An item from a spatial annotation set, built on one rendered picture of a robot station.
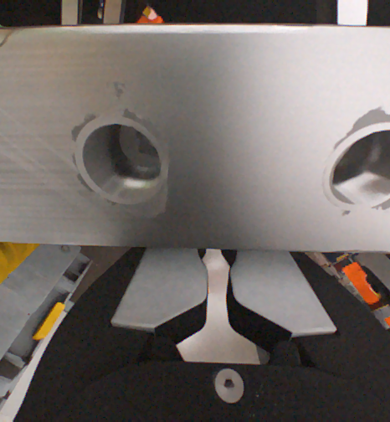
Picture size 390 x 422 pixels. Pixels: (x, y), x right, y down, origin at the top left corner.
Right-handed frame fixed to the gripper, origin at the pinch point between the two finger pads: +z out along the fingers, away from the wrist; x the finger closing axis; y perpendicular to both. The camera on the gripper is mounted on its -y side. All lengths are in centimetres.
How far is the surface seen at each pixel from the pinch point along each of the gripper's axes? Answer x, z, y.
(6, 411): -35, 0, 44
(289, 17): 12.9, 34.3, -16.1
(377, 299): 242, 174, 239
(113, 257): -36, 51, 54
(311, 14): 16.4, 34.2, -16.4
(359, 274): 245, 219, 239
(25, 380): -35, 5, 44
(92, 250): -42, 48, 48
